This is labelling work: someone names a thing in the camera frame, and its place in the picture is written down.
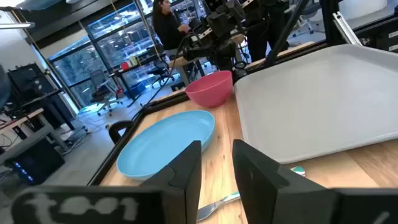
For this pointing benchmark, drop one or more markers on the red bowl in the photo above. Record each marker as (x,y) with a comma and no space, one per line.
(211,90)

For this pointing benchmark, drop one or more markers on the grey office chair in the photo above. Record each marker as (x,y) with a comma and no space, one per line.
(101,90)

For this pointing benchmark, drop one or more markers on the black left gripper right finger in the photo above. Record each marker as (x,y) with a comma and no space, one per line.
(264,193)

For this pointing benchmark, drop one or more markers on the blue plate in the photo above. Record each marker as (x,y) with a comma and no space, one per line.
(161,143)

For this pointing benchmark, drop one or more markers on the red container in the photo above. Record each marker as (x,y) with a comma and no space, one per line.
(124,66)

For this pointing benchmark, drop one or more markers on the black office chair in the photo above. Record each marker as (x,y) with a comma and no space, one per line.
(160,70)

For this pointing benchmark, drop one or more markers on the silver aluminium extrusion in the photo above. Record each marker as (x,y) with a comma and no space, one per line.
(346,28)

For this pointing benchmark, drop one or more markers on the black office desk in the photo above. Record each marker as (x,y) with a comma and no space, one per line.
(140,63)

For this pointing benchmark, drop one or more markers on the black equipment rack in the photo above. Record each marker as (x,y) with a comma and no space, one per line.
(31,84)

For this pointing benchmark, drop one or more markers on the black rig upright post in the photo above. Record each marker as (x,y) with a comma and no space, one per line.
(329,21)

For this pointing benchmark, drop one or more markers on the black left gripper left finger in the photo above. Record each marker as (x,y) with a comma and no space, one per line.
(183,186)

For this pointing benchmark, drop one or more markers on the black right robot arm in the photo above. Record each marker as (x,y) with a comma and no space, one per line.
(217,53)

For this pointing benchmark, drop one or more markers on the person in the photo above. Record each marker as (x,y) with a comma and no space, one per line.
(264,40)
(168,28)

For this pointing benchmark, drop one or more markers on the black drawer cabinet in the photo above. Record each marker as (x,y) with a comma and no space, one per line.
(377,34)

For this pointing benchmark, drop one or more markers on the grey workbench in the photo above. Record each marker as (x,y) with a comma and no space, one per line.
(28,137)

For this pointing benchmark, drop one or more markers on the ceiling light fixture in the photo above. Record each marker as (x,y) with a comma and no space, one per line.
(17,25)

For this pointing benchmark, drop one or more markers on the grey plastic tray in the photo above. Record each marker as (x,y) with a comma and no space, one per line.
(311,102)

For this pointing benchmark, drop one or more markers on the black computer tower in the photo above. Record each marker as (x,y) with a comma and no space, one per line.
(37,161)

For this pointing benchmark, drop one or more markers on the blue storage bin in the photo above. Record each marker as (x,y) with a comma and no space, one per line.
(135,90)

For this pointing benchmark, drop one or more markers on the black diagonal rig strut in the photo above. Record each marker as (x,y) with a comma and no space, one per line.
(286,31)

